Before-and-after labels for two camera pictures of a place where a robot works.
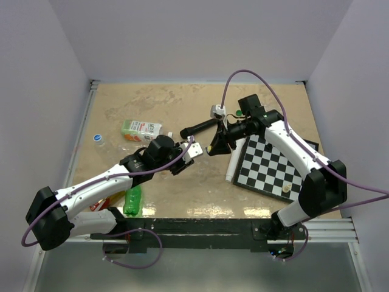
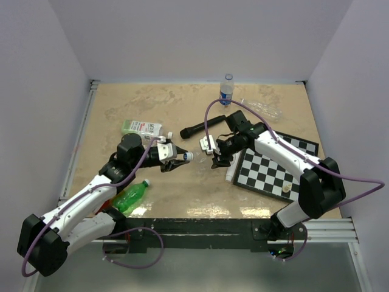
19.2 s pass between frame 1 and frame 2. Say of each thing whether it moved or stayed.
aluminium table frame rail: stayed
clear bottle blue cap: moved
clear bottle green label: stayed
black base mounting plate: stayed
